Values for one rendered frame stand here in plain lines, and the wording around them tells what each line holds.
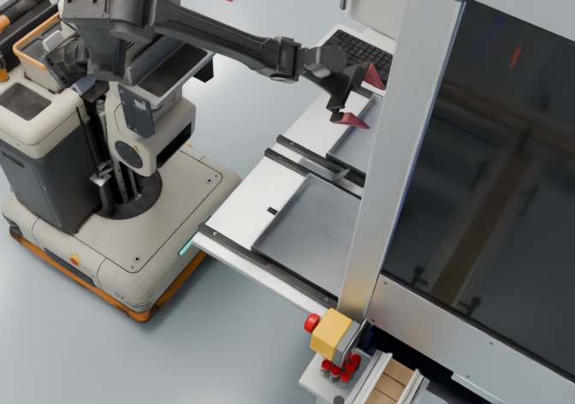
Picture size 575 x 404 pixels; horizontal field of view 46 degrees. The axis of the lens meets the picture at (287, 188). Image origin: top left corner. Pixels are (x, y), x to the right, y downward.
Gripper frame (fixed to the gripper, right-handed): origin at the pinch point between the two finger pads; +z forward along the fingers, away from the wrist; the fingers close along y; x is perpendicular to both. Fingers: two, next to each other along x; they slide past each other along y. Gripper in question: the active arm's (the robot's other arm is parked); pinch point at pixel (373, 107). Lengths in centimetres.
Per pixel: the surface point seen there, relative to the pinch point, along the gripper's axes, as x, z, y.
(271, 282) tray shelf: 16.1, 1.7, -43.0
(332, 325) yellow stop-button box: -9.4, 5.7, -47.2
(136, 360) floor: 108, 10, -82
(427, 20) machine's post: -63, -31, -14
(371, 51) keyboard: 53, 19, 37
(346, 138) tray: 31.6, 12.3, 1.2
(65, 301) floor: 131, -17, -74
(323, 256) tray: 14.8, 10.8, -32.5
